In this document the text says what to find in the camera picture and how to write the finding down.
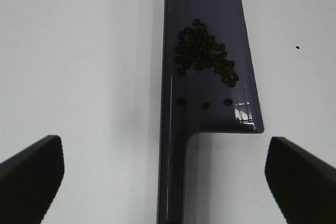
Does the purple plastic dustpan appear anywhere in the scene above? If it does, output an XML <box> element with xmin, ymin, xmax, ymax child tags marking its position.
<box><xmin>156</xmin><ymin>0</ymin><xmax>264</xmax><ymax>223</ymax></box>

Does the pile of coffee beans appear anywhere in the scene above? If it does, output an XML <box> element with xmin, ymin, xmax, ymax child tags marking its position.
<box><xmin>167</xmin><ymin>19</ymin><xmax>240</xmax><ymax>113</ymax></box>

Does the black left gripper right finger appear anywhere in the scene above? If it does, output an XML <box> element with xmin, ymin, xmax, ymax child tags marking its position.
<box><xmin>265</xmin><ymin>137</ymin><xmax>335</xmax><ymax>223</ymax></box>

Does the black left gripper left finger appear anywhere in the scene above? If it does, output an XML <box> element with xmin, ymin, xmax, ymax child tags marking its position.
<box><xmin>1</xmin><ymin>135</ymin><xmax>65</xmax><ymax>223</ymax></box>

